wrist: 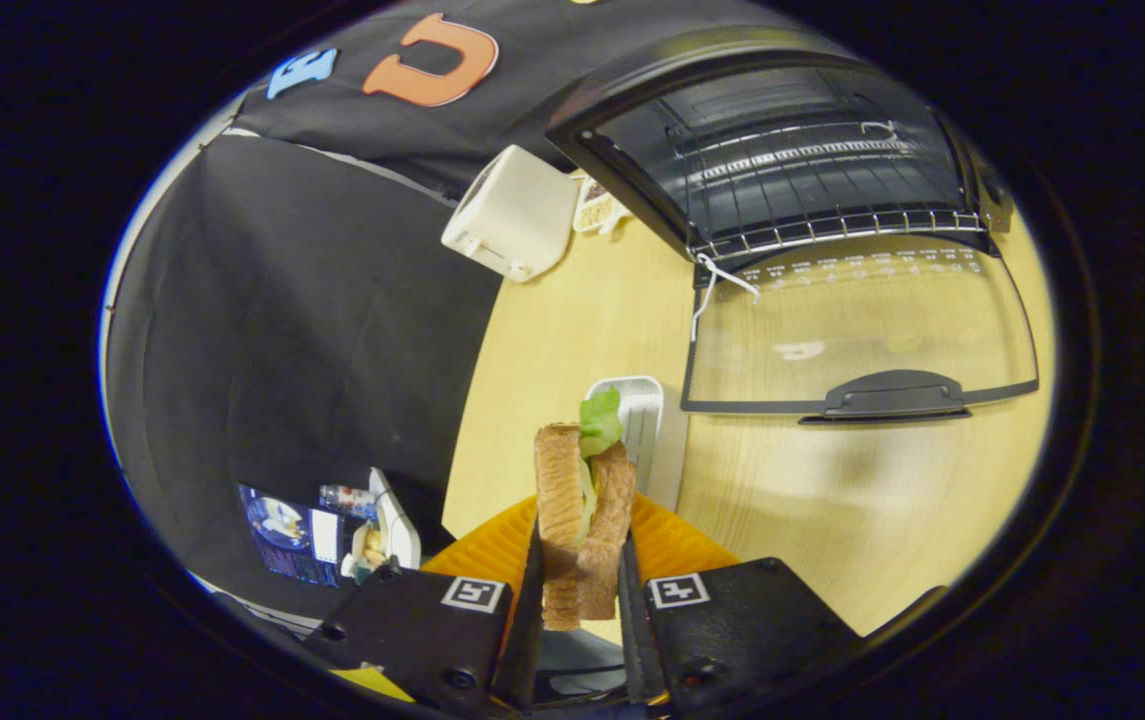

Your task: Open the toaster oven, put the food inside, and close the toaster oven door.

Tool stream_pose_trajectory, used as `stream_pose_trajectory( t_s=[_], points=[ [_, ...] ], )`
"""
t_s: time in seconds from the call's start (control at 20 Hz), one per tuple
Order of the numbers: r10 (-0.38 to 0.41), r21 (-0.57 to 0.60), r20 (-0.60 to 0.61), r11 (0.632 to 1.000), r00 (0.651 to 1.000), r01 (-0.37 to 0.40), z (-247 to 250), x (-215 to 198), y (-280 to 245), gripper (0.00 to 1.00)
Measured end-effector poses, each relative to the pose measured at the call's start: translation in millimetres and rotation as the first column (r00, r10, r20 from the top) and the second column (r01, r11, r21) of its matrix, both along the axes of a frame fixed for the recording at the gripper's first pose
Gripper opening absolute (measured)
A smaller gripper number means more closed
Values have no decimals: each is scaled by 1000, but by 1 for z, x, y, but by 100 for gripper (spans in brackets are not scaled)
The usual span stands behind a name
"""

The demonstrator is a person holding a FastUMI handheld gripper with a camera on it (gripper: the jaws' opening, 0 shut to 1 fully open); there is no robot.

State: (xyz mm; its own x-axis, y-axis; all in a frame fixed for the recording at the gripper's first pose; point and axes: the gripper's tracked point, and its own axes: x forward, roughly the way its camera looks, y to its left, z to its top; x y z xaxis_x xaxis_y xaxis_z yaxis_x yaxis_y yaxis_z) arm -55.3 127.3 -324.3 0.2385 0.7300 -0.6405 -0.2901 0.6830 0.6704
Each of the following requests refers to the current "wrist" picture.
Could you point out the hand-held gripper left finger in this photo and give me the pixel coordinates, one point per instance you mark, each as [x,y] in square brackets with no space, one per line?
[524,655]

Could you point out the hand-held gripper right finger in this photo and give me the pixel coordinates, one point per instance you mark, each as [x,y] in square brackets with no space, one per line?
[635,640]

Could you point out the toast sandwich with lettuce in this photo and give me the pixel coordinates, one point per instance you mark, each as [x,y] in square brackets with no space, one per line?
[560,500]

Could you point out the black toaster oven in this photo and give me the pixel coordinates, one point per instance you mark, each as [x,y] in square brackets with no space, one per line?
[812,170]

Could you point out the small plate with food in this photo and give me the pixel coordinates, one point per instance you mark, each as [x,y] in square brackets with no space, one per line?
[597,210]

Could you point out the white pop-up toaster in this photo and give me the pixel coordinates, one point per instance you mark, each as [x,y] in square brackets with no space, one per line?
[512,215]

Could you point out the white container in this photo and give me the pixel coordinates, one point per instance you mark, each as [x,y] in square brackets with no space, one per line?
[397,530]

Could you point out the white plastic tray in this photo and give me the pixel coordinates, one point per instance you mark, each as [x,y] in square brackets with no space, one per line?
[644,420]

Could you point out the small red-labelled bottle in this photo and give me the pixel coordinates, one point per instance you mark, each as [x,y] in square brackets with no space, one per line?
[347,497]

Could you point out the blue printed box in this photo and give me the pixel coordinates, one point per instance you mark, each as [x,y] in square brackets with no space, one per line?
[282,530]

